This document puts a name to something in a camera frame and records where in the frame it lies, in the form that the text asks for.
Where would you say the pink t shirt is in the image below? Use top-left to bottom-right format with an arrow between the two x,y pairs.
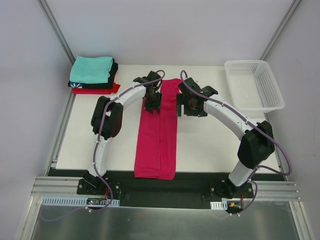
134,78 -> 182,180

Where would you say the white plastic laundry basket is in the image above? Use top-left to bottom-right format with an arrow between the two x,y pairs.
224,60 -> 285,114

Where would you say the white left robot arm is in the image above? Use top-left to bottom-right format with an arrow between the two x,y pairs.
83,70 -> 165,195

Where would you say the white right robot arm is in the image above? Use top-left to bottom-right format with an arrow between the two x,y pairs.
176,77 -> 275,199

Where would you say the black folded t shirt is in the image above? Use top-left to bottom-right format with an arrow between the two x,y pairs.
67,59 -> 119,90

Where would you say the red folded t shirt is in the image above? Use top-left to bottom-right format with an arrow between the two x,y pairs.
72,83 -> 121,95

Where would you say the teal folded t shirt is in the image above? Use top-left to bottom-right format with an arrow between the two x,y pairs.
69,55 -> 114,84

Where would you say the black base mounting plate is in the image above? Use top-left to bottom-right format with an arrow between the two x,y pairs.
76,171 -> 254,209

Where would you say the right white cable duct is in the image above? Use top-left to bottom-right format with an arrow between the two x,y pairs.
210,200 -> 228,211

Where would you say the white cable duct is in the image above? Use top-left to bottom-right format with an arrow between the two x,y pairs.
210,200 -> 228,211
42,196 -> 120,208

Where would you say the aluminium frame rail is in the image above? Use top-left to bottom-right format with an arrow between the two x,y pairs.
31,176 -> 302,202

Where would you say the right aluminium corner post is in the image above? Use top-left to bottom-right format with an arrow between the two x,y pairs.
259,0 -> 303,61

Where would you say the aluminium corner post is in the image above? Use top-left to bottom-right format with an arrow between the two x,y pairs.
37,0 -> 76,65
259,0 -> 303,61

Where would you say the left white cable duct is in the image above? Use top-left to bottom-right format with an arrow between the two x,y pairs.
42,196 -> 120,208

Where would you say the left aluminium corner post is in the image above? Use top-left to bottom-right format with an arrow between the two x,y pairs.
37,0 -> 76,65

